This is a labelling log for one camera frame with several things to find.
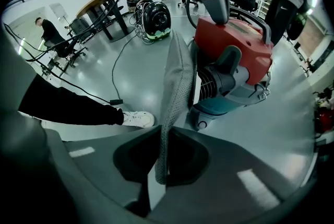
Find black office chair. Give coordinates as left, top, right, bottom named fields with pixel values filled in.
left=44, top=37, right=88, bottom=70

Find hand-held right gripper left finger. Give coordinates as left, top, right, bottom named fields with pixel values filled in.
left=0, top=21, right=163, bottom=224

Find person's black trouser leg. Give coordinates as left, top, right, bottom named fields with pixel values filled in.
left=17, top=73, right=125, bottom=126

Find grey textured fabric piece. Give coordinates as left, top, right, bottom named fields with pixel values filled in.
left=155, top=29, right=196, bottom=185

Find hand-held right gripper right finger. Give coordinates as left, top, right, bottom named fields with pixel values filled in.
left=146, top=126, right=318, bottom=224

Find black vacuum hose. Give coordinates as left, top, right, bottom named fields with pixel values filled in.
left=185, top=0, right=200, bottom=30

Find red vacuum cleaner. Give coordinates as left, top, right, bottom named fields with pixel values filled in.
left=187, top=15, right=275, bottom=132

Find black rounded backpack with cables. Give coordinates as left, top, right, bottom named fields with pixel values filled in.
left=134, top=1, right=172, bottom=41

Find black floor cable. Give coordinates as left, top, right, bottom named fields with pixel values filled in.
left=111, top=34, right=138, bottom=103

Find black hanging cables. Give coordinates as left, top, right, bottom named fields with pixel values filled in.
left=4, top=0, right=143, bottom=63

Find black table base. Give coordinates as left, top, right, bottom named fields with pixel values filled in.
left=87, top=0, right=134, bottom=43

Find person's white left shoe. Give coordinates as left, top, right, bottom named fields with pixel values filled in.
left=121, top=110, right=155, bottom=129

